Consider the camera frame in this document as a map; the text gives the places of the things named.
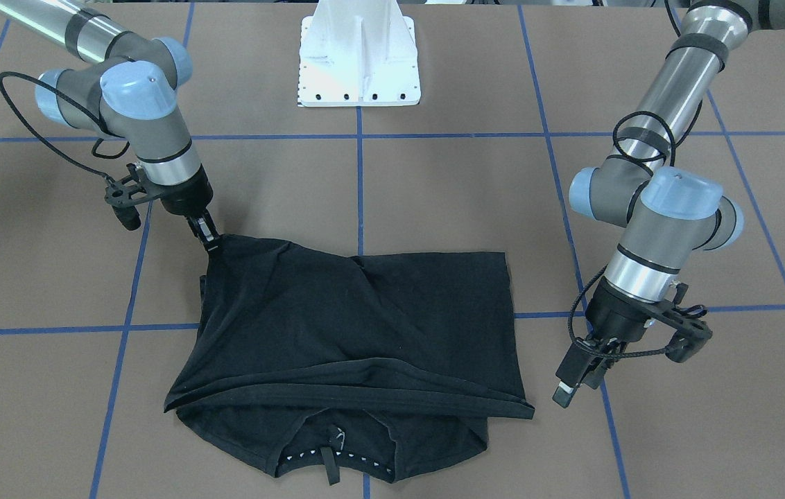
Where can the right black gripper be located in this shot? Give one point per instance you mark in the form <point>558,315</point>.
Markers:
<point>188,195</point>

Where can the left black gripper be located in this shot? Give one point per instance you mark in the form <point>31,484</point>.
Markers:
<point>616,315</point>

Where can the black printed t-shirt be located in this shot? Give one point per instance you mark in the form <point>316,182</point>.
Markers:
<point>392,365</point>

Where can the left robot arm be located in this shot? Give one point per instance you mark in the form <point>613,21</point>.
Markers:
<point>666,212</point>

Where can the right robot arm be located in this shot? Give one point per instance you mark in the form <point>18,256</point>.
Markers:
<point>127,90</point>

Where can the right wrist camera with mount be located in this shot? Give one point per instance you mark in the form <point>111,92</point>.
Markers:
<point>126,194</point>

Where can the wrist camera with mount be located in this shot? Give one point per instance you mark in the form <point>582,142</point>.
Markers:
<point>691,331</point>
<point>126,194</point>

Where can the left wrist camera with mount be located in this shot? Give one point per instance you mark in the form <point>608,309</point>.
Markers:
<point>691,331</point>

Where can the white camera mast with base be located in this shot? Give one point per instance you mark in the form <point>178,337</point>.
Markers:
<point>358,54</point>

